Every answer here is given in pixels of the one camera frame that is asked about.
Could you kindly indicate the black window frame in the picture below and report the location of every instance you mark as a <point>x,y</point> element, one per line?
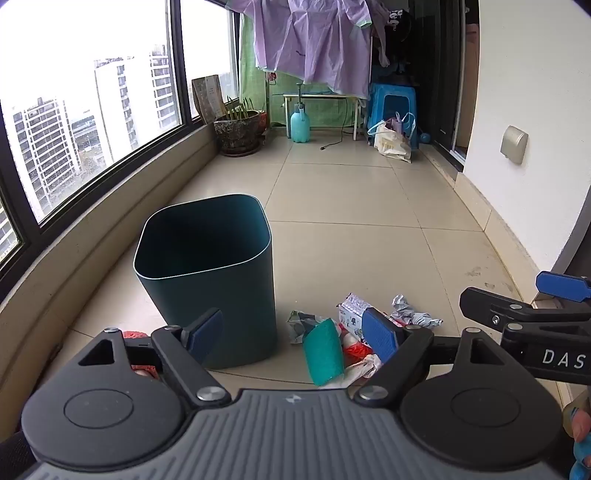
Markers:
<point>175,60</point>

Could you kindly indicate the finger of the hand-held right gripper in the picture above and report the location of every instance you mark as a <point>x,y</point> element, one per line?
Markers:
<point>489,308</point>
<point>564,284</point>

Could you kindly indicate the white plastic bag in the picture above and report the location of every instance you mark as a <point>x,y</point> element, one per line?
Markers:
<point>364,368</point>

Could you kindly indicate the dark teal trash bin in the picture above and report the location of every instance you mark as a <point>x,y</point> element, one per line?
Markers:
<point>207,286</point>

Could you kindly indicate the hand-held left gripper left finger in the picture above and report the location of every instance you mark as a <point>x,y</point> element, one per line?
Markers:
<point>203,337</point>

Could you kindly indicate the dark pot saucer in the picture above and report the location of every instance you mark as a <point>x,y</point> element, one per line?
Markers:
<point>240,152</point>

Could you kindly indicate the wooden board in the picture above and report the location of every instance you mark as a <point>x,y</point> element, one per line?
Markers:
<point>208,97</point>

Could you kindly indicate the black sliding door frame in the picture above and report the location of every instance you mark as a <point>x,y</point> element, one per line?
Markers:
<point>443,69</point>

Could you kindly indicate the grey printed wrapper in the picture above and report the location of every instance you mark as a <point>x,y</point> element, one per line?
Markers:
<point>298,325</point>

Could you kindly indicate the white shopping bag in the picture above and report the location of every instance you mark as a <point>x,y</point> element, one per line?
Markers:
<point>390,144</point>

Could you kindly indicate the green sponge packet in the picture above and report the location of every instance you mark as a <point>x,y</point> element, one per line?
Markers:
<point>323,353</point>

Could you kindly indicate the patterned ceramic flower pot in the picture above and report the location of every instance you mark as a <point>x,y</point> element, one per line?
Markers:
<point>238,131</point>

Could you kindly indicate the black hanging garment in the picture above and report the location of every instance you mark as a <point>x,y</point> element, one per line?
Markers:
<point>399,27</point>

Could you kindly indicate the red snack wrapper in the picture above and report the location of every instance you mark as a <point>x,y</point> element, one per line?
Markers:
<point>355,353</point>

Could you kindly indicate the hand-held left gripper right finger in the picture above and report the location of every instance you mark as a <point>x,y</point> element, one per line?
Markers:
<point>379,336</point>

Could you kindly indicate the foil wrapper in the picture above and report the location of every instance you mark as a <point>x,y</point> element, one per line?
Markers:
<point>411,316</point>

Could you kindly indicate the person's right hand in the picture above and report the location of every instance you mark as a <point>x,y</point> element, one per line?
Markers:
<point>578,424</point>

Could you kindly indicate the small red object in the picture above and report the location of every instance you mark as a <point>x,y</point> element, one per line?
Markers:
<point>263,121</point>

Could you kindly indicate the beige wall socket cover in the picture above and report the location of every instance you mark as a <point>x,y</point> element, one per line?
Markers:
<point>513,145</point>

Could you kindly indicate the small blue ball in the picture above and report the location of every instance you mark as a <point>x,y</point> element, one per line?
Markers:
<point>425,138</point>

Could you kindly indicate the white bench table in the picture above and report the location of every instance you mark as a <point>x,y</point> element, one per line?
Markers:
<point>318,95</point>

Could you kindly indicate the green leafy plant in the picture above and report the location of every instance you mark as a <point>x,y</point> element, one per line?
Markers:
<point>240,108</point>

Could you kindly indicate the blue plastic stool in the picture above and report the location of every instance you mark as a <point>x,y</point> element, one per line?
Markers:
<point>392,90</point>

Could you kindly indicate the purple raincoat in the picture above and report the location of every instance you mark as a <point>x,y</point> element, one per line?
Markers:
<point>314,41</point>

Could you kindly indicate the red mesh bag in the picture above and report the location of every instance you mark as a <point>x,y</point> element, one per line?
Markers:
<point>134,333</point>

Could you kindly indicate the printed carton box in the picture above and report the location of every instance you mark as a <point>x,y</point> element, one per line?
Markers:
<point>353,311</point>

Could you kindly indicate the light blue spray bottle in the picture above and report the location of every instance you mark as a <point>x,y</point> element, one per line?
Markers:
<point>300,124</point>

